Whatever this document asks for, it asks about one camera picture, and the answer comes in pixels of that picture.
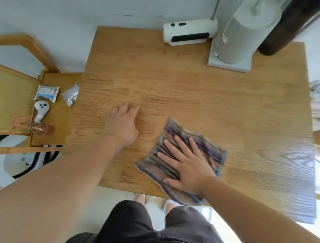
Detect person's right foot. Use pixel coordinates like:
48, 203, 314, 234
161, 199, 184, 214

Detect white desktop heater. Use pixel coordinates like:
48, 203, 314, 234
162, 18, 219, 46

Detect orange transparent spray bottle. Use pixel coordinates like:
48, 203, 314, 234
12, 115, 55, 137

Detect white handheld controller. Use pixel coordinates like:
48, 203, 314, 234
34, 100, 50, 123

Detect white water dispenser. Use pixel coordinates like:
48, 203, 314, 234
207, 0, 288, 73

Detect white crumpled item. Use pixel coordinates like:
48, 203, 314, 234
309, 80, 320, 101

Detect thin grey pole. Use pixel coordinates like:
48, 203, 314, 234
210, 0, 221, 21

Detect small wooden side table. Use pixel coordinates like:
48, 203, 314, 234
30, 69, 84, 147

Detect person's left foot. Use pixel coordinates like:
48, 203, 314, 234
134, 194, 151, 208

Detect person's left forearm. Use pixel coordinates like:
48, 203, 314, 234
0, 134, 127, 243

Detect person's right forearm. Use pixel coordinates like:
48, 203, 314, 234
199, 175, 320, 243

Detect striped multicolour cleaning cloth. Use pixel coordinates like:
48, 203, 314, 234
134, 117, 228, 207

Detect silver foil packet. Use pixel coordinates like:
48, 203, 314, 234
61, 81, 80, 107

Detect person's left hand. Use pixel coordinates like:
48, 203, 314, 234
102, 102, 140, 149

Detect wooden chair with woven seat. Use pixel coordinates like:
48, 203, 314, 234
0, 34, 61, 155

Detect black stool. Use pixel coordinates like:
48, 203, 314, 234
65, 232, 98, 243

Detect person's dark shorts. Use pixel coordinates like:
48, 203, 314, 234
94, 199, 224, 243

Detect white and black bag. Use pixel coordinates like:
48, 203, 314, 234
0, 135, 63, 180

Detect person's right hand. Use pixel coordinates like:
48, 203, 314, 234
157, 135, 217, 196

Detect blue and white wipes packet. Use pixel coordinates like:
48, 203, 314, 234
34, 85, 61, 103

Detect person's foot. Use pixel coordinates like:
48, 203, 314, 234
134, 194, 151, 208
161, 199, 184, 214

